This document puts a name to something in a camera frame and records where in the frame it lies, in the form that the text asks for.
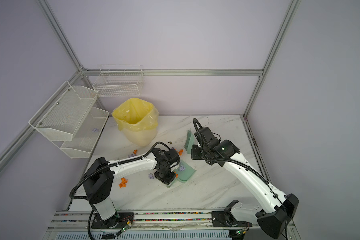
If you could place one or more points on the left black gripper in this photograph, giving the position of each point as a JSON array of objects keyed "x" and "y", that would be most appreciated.
[{"x": 167, "y": 181}]

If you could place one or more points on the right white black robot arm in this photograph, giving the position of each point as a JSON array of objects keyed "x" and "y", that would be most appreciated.
[{"x": 277, "y": 209}]

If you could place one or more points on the white wire basket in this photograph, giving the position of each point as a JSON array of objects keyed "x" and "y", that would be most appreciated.
[{"x": 119, "y": 81}]

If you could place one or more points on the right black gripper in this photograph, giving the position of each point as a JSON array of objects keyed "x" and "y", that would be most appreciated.
[{"x": 193, "y": 155}]

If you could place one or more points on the green hand brush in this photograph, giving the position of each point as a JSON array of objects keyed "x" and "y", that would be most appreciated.
[{"x": 190, "y": 141}]

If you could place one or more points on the white mesh two-tier shelf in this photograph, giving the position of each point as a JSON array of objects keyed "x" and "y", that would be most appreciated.
[{"x": 71, "y": 121}]

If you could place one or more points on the bin with yellow bag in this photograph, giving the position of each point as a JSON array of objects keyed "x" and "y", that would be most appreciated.
[{"x": 137, "y": 120}]

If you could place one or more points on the orange scrap near left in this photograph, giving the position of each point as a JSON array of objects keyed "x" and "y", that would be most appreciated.
[{"x": 123, "y": 183}]

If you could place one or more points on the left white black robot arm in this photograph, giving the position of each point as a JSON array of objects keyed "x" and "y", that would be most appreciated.
[{"x": 96, "y": 184}]

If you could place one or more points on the purple orange scrap left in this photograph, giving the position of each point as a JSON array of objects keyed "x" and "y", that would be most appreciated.
[{"x": 134, "y": 154}]

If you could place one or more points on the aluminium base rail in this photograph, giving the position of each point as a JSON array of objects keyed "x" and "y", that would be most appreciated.
[{"x": 152, "y": 225}]

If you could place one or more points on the green plastic dustpan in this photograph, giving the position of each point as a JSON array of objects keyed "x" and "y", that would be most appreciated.
[{"x": 183, "y": 173}]

